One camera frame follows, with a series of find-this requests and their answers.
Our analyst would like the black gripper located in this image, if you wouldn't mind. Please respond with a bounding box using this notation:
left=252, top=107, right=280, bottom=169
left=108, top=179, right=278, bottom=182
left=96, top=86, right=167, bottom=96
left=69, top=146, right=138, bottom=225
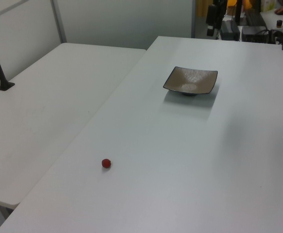
left=206, top=0, right=229, bottom=37

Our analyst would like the square beige ceramic plate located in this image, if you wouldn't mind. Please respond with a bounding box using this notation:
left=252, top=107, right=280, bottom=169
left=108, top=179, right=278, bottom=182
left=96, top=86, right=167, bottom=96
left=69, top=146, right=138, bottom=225
left=162, top=66, right=218, bottom=97

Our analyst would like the black power adapter box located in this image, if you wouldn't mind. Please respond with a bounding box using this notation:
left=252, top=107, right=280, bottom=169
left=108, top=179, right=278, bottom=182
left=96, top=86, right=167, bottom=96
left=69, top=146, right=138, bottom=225
left=219, top=20, right=240, bottom=41

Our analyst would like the black monitor stand pole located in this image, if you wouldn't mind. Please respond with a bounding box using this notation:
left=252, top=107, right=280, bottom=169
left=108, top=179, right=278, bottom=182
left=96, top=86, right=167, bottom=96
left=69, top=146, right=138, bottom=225
left=234, top=0, right=245, bottom=25

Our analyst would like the black device box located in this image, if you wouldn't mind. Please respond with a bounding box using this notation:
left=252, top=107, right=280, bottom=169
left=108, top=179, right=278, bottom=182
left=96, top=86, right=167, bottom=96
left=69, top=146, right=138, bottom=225
left=241, top=25, right=270, bottom=44

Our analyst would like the green white box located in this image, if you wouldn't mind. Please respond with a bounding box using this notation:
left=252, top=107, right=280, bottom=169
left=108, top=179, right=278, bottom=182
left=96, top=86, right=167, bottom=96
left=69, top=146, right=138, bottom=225
left=261, top=0, right=276, bottom=13

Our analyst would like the grey partition edge post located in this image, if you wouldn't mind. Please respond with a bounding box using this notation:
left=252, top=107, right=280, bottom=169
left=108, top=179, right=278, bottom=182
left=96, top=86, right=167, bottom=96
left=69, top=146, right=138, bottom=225
left=191, top=0, right=197, bottom=39

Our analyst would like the black cable bundle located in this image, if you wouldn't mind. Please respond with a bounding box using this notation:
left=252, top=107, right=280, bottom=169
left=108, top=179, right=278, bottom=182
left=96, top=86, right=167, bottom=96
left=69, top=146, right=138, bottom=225
left=266, top=28, right=283, bottom=46

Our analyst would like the grey partition frame post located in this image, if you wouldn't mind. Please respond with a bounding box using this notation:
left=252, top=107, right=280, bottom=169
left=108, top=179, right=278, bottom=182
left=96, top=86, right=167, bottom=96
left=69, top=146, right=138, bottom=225
left=50, top=0, right=67, bottom=45

